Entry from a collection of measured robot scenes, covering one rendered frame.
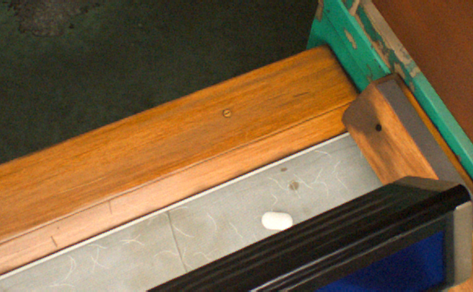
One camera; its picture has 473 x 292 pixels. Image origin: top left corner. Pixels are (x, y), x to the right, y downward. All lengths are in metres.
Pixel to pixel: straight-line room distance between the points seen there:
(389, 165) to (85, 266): 0.35
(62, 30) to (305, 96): 1.12
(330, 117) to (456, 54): 0.20
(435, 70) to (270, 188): 0.23
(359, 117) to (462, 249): 0.36
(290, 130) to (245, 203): 0.10
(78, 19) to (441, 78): 1.30
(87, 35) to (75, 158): 1.07
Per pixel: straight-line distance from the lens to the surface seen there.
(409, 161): 0.76
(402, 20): 0.78
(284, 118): 0.84
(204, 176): 0.81
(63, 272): 0.80
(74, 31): 1.88
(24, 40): 1.89
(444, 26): 0.72
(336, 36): 0.90
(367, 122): 0.79
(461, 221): 0.45
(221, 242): 0.80
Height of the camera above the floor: 1.49
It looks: 62 degrees down
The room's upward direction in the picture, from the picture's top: 8 degrees clockwise
